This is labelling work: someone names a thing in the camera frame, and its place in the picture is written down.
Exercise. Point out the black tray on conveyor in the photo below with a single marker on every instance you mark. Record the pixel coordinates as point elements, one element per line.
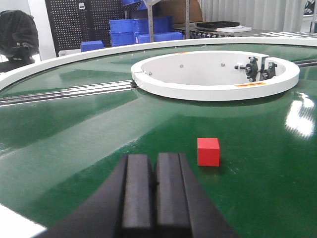
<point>217,24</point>

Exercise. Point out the white inner ring guard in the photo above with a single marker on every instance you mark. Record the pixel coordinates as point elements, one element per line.
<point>215,75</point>

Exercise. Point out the black office chair with jacket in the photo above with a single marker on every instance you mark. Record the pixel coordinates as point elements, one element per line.
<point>18,39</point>

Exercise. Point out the black perforated pegboard panel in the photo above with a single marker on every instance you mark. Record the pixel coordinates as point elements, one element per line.
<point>75,21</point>

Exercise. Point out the white outer ring rim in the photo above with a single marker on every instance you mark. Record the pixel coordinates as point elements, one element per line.
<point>9,78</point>

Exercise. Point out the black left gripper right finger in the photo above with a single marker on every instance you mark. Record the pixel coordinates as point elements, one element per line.
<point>183,208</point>

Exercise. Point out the blue crate stack middle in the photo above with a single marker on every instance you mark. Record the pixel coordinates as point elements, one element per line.
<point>136,31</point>

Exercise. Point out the metal conveyor rail strip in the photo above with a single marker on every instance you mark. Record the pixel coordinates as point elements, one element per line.
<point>76,91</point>

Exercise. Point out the small blue crate stack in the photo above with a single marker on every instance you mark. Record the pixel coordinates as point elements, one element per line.
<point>91,45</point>

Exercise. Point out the red cube block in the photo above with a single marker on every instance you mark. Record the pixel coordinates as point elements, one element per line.
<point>208,152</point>

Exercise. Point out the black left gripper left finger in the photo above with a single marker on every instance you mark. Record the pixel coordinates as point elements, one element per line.
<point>122,207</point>

